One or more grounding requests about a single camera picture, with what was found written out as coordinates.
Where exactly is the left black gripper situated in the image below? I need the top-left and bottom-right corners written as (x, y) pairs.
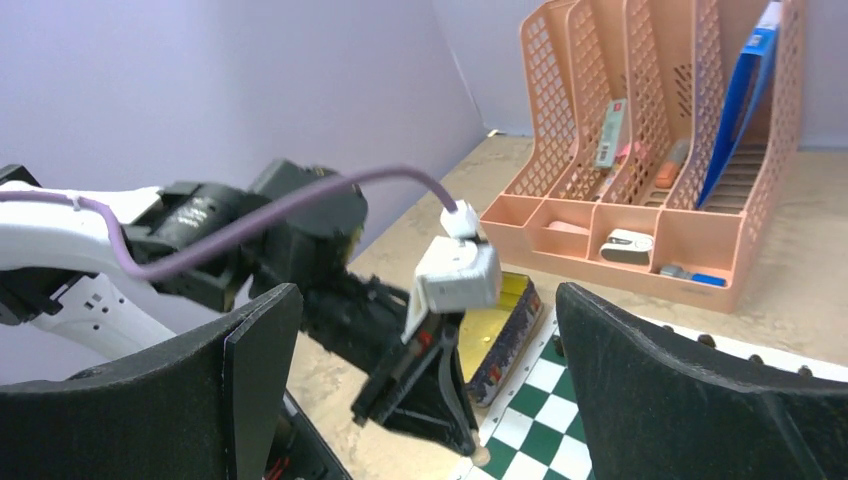
top-left (301, 271), bottom-right (482, 458)

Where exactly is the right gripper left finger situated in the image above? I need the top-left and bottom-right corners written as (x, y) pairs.
top-left (1, 285), bottom-right (302, 479)

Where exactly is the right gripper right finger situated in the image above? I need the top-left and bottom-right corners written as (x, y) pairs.
top-left (556, 283), bottom-right (847, 479)

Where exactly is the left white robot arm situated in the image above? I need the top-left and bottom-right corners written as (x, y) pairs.
top-left (1, 160), bottom-right (499, 457)

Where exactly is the green white chess board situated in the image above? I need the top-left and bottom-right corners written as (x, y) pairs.
top-left (448, 309), bottom-right (847, 479)

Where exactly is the left gold tin tray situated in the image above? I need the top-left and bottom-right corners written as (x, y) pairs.
top-left (458, 272), bottom-right (543, 408)

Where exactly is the white stapler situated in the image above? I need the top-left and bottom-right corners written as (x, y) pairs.
top-left (599, 228), bottom-right (655, 266)

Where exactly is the pink desk organizer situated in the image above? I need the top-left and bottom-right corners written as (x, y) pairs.
top-left (482, 1), bottom-right (806, 313)

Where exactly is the white green box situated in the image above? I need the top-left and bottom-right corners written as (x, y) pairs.
top-left (593, 98), bottom-right (630, 169)

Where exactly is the blue folder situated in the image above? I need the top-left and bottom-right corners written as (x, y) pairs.
top-left (696, 1), bottom-right (783, 209)

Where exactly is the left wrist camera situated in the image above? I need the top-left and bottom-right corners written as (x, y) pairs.
top-left (401, 200), bottom-right (502, 343)

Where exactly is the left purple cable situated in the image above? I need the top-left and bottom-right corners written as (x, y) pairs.
top-left (0, 164), bottom-right (460, 283)

